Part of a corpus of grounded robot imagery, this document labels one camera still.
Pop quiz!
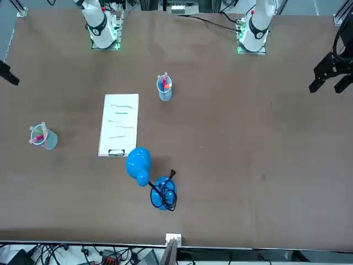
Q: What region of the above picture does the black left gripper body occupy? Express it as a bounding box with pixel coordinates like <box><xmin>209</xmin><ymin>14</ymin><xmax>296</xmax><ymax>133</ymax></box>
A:
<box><xmin>330</xmin><ymin>54</ymin><xmax>353</xmax><ymax>76</ymax></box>

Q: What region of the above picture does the clear plastic cup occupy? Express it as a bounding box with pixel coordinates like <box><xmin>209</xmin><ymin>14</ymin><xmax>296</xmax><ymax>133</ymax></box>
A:
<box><xmin>29</xmin><ymin>125</ymin><xmax>58</xmax><ymax>150</ymax></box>
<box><xmin>156</xmin><ymin>75</ymin><xmax>174</xmax><ymax>102</ymax></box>

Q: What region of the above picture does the wooden clipboard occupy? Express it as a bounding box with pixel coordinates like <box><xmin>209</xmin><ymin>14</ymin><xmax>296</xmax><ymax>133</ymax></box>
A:
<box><xmin>98</xmin><ymin>93</ymin><xmax>140</xmax><ymax>157</ymax></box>

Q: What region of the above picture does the white paper sheet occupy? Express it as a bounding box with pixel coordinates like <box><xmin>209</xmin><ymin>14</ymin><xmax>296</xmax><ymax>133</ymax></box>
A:
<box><xmin>99</xmin><ymin>94</ymin><xmax>140</xmax><ymax>155</ymax></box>

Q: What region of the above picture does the blue desk lamp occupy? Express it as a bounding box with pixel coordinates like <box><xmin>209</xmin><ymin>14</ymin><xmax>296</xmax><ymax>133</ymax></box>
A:
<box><xmin>125</xmin><ymin>146</ymin><xmax>178</xmax><ymax>212</ymax></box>

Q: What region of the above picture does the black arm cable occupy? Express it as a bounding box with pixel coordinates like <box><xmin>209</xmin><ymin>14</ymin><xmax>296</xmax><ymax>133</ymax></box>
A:
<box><xmin>332</xmin><ymin>19</ymin><xmax>353</xmax><ymax>63</ymax></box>

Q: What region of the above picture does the aluminium frame post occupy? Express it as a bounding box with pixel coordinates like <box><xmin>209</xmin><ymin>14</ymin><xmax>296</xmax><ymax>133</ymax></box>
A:
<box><xmin>161</xmin><ymin>233</ymin><xmax>183</xmax><ymax>265</ymax></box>
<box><xmin>9</xmin><ymin>0</ymin><xmax>29</xmax><ymax>18</ymax></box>
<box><xmin>333</xmin><ymin>0</ymin><xmax>353</xmax><ymax>26</ymax></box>

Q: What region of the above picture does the black lamp cord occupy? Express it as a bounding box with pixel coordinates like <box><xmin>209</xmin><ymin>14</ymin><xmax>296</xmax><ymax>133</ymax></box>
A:
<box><xmin>149</xmin><ymin>168</ymin><xmax>178</xmax><ymax>213</ymax></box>

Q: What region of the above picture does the aluminium table edge rail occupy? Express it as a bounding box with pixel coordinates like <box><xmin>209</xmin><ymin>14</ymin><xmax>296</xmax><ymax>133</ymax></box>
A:
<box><xmin>0</xmin><ymin>237</ymin><xmax>353</xmax><ymax>253</ymax></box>

